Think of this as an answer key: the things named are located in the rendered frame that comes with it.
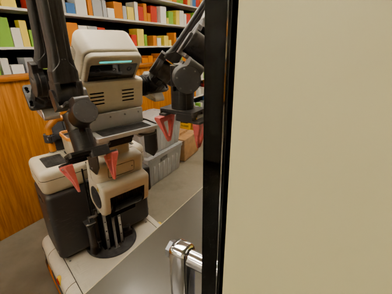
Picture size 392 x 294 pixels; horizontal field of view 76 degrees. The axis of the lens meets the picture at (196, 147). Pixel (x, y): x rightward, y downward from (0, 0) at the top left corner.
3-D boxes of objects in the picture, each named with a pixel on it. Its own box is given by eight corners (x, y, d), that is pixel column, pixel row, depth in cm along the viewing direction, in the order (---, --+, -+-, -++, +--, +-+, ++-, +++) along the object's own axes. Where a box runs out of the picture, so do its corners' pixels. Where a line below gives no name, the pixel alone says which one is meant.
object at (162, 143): (184, 140, 282) (183, 112, 270) (147, 160, 235) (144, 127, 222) (155, 134, 302) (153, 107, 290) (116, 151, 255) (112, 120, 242)
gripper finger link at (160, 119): (176, 148, 65) (175, 112, 61) (155, 143, 68) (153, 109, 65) (190, 140, 70) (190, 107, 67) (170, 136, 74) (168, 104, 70)
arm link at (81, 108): (81, 88, 71) (48, 92, 65) (93, 72, 62) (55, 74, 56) (95, 129, 71) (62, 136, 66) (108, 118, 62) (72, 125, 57)
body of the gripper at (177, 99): (193, 120, 59) (192, 88, 57) (159, 115, 64) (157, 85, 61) (206, 114, 65) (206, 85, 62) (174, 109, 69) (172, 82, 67)
